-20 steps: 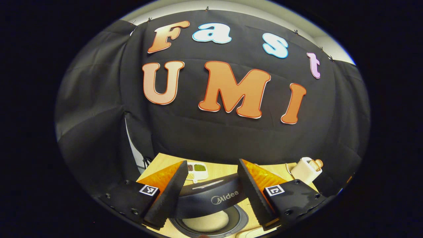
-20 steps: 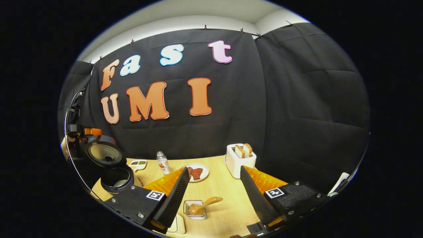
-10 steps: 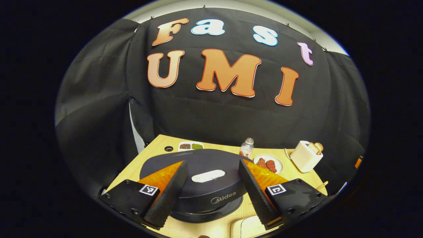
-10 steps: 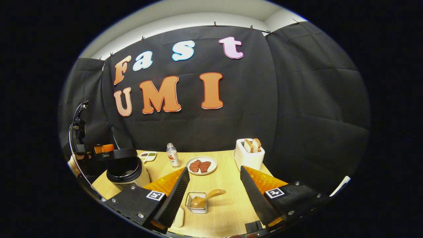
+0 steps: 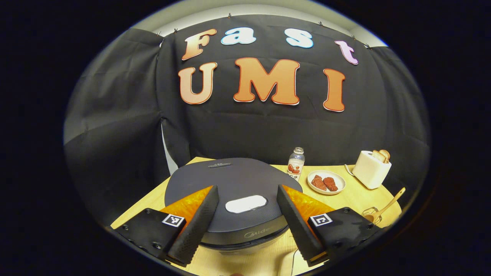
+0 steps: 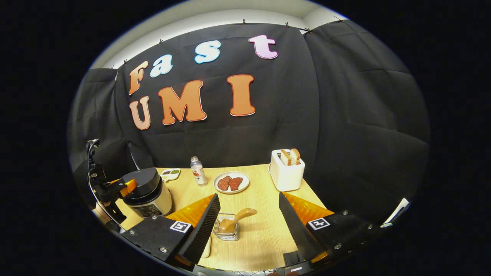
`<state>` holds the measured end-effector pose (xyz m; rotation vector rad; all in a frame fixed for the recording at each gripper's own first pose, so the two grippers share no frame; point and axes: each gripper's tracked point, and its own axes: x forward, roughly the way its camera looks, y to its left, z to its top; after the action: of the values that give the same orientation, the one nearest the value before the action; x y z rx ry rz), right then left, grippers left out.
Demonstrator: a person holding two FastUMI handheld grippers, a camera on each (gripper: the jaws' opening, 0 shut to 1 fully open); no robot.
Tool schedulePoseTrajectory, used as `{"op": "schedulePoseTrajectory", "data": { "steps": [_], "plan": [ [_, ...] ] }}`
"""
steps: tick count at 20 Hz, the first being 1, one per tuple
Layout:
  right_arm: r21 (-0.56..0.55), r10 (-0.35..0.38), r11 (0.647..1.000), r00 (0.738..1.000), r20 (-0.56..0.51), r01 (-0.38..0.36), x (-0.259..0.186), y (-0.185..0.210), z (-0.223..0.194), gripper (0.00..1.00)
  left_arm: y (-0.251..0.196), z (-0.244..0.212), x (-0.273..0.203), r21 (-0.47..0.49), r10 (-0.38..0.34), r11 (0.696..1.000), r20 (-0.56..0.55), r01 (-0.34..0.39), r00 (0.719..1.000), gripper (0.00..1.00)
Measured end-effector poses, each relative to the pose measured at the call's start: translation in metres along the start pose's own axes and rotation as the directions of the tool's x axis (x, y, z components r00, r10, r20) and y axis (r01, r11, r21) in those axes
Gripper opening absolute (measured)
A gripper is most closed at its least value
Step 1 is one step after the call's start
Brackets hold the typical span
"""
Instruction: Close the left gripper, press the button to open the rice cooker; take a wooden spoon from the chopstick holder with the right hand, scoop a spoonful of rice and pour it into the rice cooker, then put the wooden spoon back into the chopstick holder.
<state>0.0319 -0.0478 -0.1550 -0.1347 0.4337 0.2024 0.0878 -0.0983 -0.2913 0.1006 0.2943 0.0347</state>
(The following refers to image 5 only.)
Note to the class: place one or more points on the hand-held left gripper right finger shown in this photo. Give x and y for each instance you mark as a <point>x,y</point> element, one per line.
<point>294,226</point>

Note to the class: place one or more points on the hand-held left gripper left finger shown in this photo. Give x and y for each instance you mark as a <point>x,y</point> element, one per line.
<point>199,228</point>

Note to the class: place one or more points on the dark grey rice cooker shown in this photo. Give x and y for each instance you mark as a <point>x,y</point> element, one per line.
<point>238,180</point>

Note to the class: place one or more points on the wooden spoon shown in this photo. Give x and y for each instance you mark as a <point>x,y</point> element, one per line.
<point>391,201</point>

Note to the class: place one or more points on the red meat piece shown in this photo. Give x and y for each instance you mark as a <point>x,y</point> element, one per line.
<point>330,184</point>
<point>318,182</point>

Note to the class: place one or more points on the clear plastic water bottle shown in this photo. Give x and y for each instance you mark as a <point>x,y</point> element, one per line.
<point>295,165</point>

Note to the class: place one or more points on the white round plate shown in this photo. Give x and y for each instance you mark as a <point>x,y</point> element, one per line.
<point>337,177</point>

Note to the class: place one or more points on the white toaster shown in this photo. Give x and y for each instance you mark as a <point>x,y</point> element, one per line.
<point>370,170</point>

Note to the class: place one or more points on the toasted bread slice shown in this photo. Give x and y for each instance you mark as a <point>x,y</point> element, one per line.
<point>386,153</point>
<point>379,155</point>

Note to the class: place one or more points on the row of cloth clips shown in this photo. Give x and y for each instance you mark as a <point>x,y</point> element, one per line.
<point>229,15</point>

